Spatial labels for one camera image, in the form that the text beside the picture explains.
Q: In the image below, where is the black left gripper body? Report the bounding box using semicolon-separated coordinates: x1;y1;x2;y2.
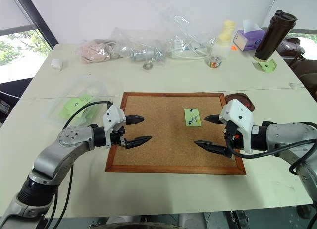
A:
110;124;128;148

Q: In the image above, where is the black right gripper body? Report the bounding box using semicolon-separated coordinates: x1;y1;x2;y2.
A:
223;120;239;159

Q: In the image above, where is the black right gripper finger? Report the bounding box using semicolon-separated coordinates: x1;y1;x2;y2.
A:
193;140;228;156
203;114;221;124

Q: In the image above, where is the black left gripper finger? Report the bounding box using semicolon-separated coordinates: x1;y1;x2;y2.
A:
125;114;145;126
123;136;153;150

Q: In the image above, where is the green paper note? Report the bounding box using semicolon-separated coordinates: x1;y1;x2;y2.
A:
184;107;202;127

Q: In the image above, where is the wood-framed cork board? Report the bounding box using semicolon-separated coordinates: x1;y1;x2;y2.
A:
105;92;247;176

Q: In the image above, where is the glass jar of coloured pins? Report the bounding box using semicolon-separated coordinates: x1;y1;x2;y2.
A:
206;55;222;69

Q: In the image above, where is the brown plastic dish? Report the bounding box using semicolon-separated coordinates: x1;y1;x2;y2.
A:
224;92;256;113

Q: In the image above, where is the clear bag of green notes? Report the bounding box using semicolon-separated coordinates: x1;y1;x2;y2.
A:
42;74;110;127

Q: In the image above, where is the clear bag with metal parts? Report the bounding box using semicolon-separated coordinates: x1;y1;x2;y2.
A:
116;27;172;64

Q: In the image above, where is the clear container with yellow lid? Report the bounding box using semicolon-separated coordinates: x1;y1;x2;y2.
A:
212;32;233;59
221;20;236;38

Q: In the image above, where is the clear bag with pink cloth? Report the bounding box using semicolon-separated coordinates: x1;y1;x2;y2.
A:
78;39;120;64

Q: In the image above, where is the clear bag with white charger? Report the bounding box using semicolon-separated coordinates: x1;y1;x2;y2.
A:
159;7;216;60

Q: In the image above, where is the purple tissue box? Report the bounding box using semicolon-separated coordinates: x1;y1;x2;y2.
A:
233;18;267;52

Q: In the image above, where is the brown tumbler with black lid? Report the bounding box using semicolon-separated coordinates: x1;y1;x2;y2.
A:
253;9;298;64

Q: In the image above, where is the dark chair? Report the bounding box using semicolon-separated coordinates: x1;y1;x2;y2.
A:
288;54;317;102

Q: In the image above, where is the brown leather bag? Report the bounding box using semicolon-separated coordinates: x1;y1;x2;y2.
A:
275;36;306;62

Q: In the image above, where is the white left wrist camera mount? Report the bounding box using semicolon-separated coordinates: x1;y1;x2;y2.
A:
102;105;127;150

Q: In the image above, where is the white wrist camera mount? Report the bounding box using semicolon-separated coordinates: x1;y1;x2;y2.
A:
218;99;256;154
102;105;127;150

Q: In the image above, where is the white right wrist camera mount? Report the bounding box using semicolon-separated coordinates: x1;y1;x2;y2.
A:
218;99;256;154

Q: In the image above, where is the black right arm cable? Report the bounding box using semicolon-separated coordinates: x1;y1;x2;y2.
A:
226;121;317;176

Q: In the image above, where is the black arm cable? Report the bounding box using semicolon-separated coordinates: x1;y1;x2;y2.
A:
226;121;317;176
49;101;114;229

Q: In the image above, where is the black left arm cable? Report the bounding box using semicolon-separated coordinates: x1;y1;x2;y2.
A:
49;101;114;229

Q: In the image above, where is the dark window frame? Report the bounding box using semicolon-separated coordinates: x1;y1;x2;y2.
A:
9;0;59;50

